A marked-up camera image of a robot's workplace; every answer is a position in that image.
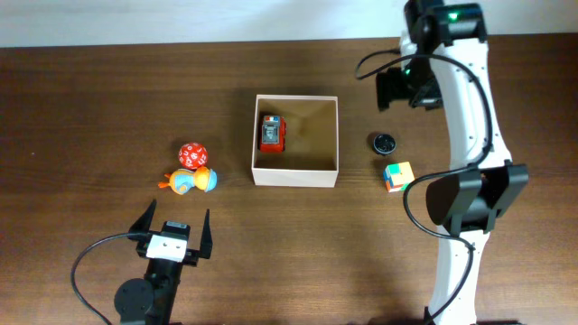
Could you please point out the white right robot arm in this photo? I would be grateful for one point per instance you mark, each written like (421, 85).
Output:
(443, 63)

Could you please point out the black round cap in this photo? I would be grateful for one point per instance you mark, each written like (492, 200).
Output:
(384, 144)

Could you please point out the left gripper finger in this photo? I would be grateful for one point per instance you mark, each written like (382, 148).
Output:
(206, 242)
(140, 230)

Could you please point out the orange blue toy duck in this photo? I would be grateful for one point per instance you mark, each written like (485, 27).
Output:
(183, 180)

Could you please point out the multicolour puzzle cube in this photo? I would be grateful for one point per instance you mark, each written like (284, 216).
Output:
(398, 176)

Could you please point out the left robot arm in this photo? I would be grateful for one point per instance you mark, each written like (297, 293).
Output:
(149, 300)

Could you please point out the red toy fire truck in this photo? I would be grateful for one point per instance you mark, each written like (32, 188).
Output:
(273, 132)

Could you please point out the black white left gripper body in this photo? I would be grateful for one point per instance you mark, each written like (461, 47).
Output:
(189, 256)

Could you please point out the red numbered polyhedral die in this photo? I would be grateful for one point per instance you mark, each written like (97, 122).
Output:
(192, 156)

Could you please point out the white cardboard box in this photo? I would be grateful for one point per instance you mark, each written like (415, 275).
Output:
(311, 156)

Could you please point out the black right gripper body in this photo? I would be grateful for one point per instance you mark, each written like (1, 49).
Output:
(415, 82)

